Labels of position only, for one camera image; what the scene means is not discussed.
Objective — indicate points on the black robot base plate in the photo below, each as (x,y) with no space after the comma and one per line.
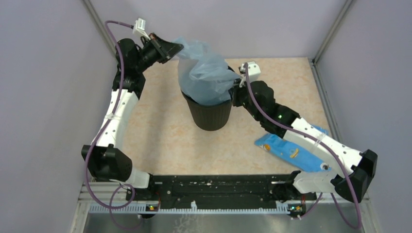
(220,191)

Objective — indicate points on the black plastic trash bin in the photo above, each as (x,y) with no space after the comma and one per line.
(211,115)

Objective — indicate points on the blue patterned cloth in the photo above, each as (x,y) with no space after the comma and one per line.
(291,153)

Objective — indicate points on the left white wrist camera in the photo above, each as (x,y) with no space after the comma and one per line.
(139,28)

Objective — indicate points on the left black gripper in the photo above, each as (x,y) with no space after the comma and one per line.
(165,50)

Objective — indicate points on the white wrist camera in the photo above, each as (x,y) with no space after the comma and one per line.
(139,28)
(253,70)

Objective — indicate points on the white cable duct rail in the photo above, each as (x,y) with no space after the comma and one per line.
(281,208)

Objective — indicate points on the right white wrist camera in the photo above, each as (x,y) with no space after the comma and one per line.
(253,70)

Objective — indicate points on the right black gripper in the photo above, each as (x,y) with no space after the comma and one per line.
(234,92)

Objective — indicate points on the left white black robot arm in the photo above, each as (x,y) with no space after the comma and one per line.
(105,160)

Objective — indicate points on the translucent blue trash bag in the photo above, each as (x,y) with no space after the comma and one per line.
(199,54)

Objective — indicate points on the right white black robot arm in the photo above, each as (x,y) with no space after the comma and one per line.
(351,170)

